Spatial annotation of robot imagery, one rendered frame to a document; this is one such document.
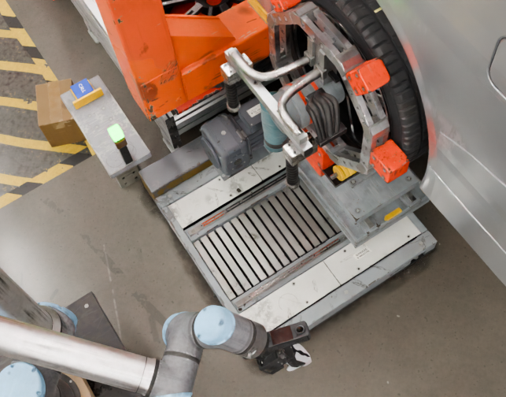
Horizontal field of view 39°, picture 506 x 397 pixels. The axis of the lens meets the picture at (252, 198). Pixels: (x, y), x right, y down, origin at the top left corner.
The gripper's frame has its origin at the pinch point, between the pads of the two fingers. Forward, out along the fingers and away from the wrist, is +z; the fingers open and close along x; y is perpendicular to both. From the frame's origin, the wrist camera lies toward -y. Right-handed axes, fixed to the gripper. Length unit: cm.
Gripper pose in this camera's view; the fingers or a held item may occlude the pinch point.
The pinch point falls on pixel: (309, 358)
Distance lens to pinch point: 194.0
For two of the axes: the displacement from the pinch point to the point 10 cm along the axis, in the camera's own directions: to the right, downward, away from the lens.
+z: 6.5, 4.0, 6.5
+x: 2.2, 7.2, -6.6
